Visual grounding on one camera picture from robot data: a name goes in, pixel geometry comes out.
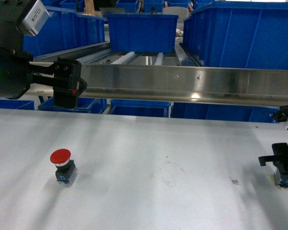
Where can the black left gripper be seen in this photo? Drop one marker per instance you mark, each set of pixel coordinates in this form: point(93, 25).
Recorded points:
point(63, 75)

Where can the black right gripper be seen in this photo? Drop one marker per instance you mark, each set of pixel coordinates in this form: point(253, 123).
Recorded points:
point(280, 150)

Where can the green mushroom push button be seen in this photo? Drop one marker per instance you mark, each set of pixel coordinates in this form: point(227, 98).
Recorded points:
point(280, 179)

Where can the red mushroom push button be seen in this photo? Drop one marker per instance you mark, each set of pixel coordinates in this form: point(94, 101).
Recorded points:
point(66, 171)

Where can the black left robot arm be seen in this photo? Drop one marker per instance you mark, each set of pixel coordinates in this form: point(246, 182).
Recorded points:
point(11, 14)

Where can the white roller track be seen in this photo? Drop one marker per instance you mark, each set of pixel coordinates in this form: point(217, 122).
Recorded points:
point(109, 57)

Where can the large left blue bin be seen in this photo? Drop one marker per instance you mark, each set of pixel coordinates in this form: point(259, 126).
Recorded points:
point(65, 29)

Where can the large blue bin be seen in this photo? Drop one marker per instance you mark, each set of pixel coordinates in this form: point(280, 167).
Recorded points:
point(65, 29)
point(239, 34)

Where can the lower blue bin far left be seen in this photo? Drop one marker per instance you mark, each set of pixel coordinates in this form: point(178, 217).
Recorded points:
point(17, 104)

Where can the centre blue bin on rollers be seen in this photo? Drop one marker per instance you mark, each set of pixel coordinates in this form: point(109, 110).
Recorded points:
point(150, 33)

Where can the lower blue bin centre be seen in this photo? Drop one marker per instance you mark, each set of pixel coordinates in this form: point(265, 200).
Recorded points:
point(139, 108)

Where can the lower blue bin right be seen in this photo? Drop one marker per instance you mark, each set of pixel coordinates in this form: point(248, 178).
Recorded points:
point(223, 112)

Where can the large right blue bin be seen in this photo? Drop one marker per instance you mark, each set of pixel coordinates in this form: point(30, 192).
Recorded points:
point(239, 34)

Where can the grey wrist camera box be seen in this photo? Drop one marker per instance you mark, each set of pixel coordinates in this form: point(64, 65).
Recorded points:
point(34, 19)

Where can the stainless steel shelf rail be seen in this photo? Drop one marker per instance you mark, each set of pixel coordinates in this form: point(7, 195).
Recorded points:
point(254, 87)

